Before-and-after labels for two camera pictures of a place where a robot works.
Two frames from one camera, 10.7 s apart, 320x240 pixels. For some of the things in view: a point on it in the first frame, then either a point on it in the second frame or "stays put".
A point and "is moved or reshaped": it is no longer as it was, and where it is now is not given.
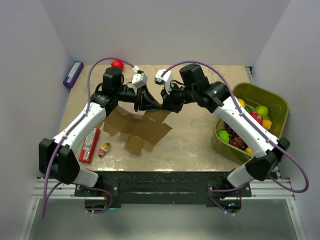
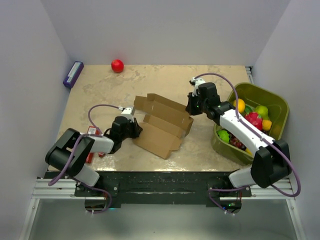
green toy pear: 263,111 stays put
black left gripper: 145,101 → 136,129
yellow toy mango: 248,149 stays put
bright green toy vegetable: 224,135 stays put
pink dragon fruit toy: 258,118 stays put
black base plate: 166,187 stays put
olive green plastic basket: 253,95 stays put
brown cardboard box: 137,129 is moved or reshaped
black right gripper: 169,103 → 190,108
